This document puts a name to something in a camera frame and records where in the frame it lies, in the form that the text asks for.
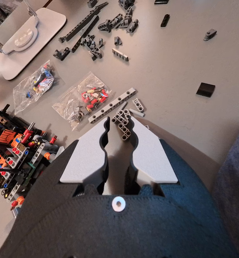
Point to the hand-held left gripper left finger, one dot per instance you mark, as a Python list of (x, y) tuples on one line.
[(83, 159)]

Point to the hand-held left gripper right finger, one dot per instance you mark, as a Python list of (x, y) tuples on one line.
[(151, 159)]

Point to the light grey angled lego beam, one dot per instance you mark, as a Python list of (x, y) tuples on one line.
[(125, 134), (121, 119)]

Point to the light grey lego axle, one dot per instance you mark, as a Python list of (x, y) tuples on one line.
[(122, 106), (136, 112)]

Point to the light grey short lego beam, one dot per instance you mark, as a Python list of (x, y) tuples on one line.
[(139, 104)]

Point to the light grey long lego beam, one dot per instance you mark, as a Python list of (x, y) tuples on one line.
[(111, 104)]

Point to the clear bag of red lego parts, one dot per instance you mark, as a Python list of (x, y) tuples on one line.
[(91, 96)]

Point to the partly built lego model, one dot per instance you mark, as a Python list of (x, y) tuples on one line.
[(14, 149)]

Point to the black curved lego slope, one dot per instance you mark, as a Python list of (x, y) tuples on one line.
[(205, 90)]

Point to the clear bag of mixed lego parts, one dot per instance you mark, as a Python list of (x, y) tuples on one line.
[(41, 80)]

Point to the dark grey studded lego plate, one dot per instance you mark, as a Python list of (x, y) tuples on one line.
[(120, 54)]

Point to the dark grey long lego beam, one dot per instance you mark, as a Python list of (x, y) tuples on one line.
[(90, 26), (85, 20)]

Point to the pile of dark grey lego pieces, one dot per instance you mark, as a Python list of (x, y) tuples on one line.
[(104, 25)]

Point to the dark grey lego axle connector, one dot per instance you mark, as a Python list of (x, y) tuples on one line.
[(210, 35)]

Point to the black studded lego plate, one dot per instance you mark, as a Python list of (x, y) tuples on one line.
[(165, 20)]

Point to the black flat lego tile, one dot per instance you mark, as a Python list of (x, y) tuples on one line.
[(161, 1)]

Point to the blue fabric sleeve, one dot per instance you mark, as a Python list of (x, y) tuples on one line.
[(234, 191)]

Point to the white monitor stand base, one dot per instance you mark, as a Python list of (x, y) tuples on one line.
[(45, 26)]

